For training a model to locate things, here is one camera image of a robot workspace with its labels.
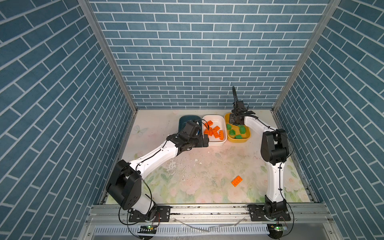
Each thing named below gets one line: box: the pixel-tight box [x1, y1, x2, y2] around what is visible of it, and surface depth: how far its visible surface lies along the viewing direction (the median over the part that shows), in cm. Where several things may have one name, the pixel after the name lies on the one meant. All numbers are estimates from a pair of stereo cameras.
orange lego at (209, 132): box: [203, 128, 214, 136], surface depth 107 cm
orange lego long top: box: [219, 130, 225, 141], surface depth 104 cm
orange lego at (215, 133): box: [212, 129, 220, 139], surface depth 107 cm
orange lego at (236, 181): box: [230, 175, 243, 188], surface depth 86 cm
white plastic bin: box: [202, 115, 228, 147], surface depth 107 cm
